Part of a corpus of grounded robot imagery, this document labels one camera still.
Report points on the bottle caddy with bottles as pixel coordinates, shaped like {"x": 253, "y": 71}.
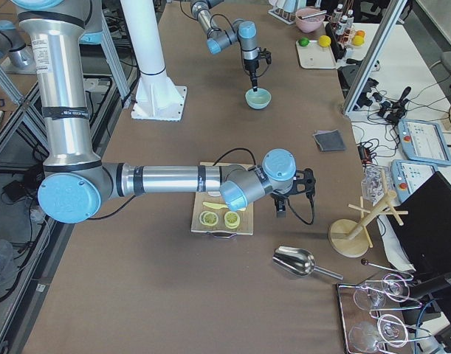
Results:
{"x": 340, "y": 30}

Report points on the clear plastic bag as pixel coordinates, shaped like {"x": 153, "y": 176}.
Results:
{"x": 372, "y": 183}

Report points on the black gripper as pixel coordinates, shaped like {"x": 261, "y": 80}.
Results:
{"x": 280, "y": 199}
{"x": 251, "y": 67}

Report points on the pink ribbed ice bowl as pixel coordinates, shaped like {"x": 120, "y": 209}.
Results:
{"x": 308, "y": 25}

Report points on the grey folded cloth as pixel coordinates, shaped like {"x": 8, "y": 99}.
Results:
{"x": 329, "y": 141}

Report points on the black glass rack tray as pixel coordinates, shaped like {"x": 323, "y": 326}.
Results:
{"x": 350, "y": 315}

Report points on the teach pendant lower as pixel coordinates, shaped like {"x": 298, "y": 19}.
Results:
{"x": 408, "y": 176}

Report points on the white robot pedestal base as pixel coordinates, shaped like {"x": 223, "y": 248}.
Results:
{"x": 157, "y": 97}

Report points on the upper lemon slice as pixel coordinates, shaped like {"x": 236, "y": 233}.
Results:
{"x": 232, "y": 220}

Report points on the wooden mug tree stand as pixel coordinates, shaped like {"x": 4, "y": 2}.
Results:
{"x": 350, "y": 238}

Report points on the mint green bowl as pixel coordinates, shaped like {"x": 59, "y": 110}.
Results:
{"x": 258, "y": 99}

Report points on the steel ice scoop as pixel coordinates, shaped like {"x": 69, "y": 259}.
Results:
{"x": 300, "y": 262}

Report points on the upper wine glass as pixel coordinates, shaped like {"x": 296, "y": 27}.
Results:
{"x": 373, "y": 294}

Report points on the bamboo cutting board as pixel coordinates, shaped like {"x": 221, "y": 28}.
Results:
{"x": 245, "y": 227}

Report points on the yellow plastic knife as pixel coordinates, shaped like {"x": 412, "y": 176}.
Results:
{"x": 214, "y": 205}

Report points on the teach pendant upper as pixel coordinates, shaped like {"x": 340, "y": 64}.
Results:
{"x": 424, "y": 142}

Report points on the lower wine glass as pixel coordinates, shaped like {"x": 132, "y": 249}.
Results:
{"x": 386, "y": 334}

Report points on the black monitor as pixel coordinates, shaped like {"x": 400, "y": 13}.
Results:
{"x": 425, "y": 236}

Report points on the lemon slice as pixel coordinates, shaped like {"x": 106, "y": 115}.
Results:
{"x": 232, "y": 220}
{"x": 208, "y": 218}

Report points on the green lime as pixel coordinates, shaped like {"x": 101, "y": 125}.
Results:
{"x": 303, "y": 42}

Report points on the light blue upturned cup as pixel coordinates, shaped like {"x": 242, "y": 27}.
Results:
{"x": 289, "y": 5}

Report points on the cream rabbit tray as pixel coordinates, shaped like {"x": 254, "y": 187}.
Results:
{"x": 313, "y": 56}

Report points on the teach pendant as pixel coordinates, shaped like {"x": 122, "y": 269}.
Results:
{"x": 408, "y": 176}
{"x": 424, "y": 142}

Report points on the wine glass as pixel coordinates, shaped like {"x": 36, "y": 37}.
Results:
{"x": 386, "y": 334}
{"x": 373, "y": 294}

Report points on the lower lemon slice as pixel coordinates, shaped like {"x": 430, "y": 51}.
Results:
{"x": 208, "y": 218}

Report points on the aluminium frame post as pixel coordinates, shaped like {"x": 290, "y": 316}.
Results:
{"x": 383, "y": 32}

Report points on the white ceramic spoon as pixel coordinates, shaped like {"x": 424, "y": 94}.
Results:
{"x": 214, "y": 194}

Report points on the yellow lemon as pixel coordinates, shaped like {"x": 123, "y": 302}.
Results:
{"x": 324, "y": 41}

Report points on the white wire cup rack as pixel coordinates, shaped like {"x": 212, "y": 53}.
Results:
{"x": 282, "y": 15}

